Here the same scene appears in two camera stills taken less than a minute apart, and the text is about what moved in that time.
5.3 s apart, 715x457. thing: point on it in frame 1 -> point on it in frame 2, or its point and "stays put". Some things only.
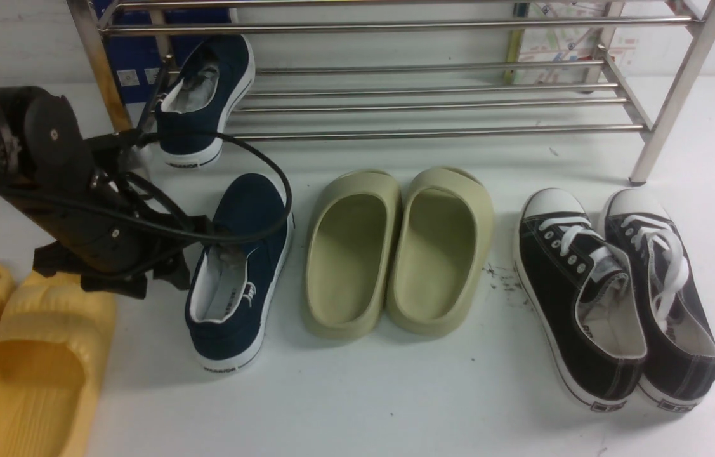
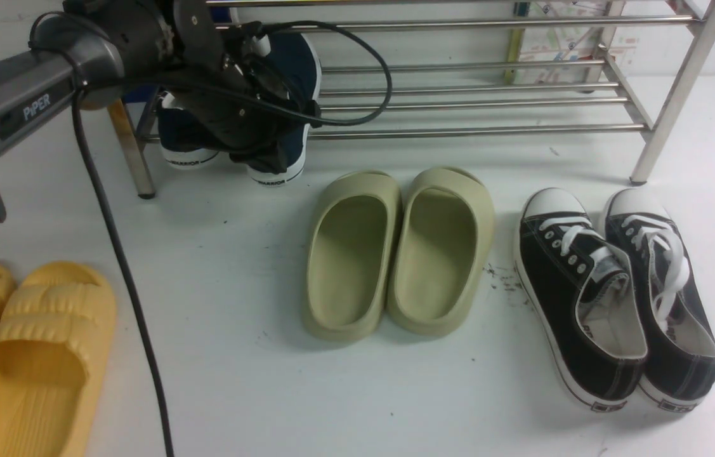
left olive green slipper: (349, 252) stays put
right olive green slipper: (441, 251) stays put
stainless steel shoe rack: (377, 68) stays put
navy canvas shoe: (234, 286) -> (299, 59)
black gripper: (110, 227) -> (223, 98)
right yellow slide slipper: (40, 364) stays put
